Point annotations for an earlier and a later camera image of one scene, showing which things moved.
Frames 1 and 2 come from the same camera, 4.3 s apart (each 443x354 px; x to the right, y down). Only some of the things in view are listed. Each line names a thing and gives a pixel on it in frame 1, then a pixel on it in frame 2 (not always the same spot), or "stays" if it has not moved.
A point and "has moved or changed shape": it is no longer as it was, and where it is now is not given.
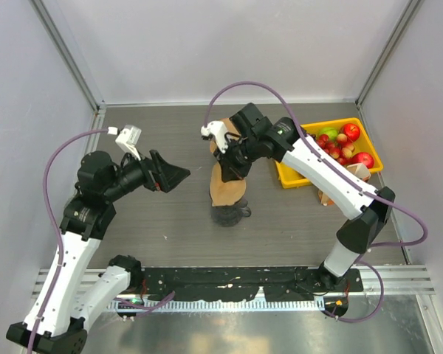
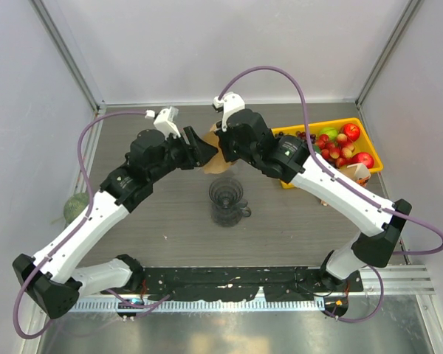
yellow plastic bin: (289, 178) stays
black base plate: (248, 283) stays
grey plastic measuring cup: (230, 214) stays
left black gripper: (159, 174) to (197, 153)
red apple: (352, 132) stays
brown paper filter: (225, 193) has moved or changed shape
